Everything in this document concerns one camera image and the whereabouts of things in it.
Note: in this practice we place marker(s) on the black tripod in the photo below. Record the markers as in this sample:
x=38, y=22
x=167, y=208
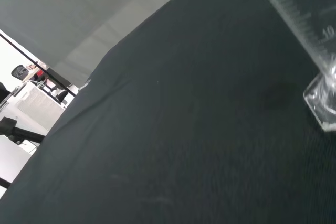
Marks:
x=15, y=130

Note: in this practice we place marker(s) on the black diagonal pole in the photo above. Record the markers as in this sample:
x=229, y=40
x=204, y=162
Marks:
x=34, y=64

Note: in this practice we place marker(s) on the black office chair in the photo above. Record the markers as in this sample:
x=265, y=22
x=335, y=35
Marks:
x=18, y=72

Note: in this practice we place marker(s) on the black table cloth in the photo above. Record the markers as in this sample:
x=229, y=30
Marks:
x=183, y=116

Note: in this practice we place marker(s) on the white perforated board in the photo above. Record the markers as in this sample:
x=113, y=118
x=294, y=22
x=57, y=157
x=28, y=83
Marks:
x=36, y=103

